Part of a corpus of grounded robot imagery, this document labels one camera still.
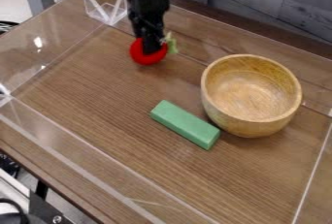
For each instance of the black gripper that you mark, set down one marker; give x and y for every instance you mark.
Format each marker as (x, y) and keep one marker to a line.
(147, 15)

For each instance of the red felt fruit green leaf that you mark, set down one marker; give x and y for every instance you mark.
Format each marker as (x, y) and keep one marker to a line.
(149, 52)

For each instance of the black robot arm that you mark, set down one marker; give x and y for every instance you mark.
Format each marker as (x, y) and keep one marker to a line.
(147, 15)

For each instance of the wooden bowl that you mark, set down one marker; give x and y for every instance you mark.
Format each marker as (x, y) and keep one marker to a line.
(251, 95)

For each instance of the green rectangular block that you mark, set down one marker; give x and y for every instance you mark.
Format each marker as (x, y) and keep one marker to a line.
(186, 124)

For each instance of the clear acrylic corner bracket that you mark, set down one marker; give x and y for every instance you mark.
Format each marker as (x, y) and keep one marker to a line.
(108, 13)

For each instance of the clear acrylic tray wall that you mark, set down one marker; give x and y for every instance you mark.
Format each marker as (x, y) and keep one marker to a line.
(92, 179)

